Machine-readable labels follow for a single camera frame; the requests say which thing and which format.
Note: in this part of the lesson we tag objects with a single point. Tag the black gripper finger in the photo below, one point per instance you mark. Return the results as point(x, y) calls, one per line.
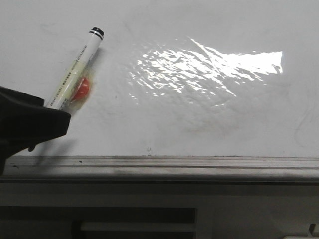
point(25, 122)

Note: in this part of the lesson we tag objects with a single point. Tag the white whiteboard marker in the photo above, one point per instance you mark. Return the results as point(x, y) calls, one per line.
point(71, 81)

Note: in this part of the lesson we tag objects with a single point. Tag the red magnet taped to marker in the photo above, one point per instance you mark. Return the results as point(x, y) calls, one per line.
point(84, 91)

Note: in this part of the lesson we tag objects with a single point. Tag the white whiteboard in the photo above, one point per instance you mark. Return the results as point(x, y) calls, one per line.
point(174, 77)

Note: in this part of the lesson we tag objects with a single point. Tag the dark slotted panel below board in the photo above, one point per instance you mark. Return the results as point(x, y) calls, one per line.
point(31, 222)

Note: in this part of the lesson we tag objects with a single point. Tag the aluminium whiteboard frame rail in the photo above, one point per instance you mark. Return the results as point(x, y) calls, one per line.
point(162, 168)

